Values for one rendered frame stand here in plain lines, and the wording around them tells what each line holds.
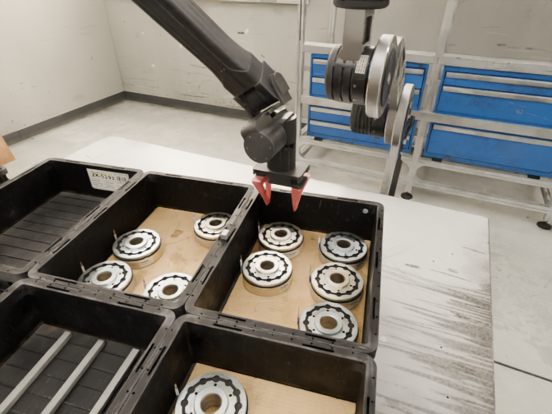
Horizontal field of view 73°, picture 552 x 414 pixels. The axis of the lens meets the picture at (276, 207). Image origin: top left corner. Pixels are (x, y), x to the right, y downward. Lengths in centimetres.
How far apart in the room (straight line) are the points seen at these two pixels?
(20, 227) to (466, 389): 106
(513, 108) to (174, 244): 206
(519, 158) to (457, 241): 147
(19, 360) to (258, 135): 55
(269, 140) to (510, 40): 279
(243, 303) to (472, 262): 66
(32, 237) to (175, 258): 37
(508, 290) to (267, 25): 274
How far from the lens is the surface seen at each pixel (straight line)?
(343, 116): 261
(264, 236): 85
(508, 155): 260
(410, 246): 113
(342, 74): 99
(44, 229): 108
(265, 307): 74
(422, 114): 247
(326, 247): 83
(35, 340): 81
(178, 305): 63
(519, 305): 219
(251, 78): 66
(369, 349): 57
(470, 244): 121
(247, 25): 371
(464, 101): 248
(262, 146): 63
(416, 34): 328
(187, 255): 87
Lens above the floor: 139
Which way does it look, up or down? 34 degrees down
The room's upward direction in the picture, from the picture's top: straight up
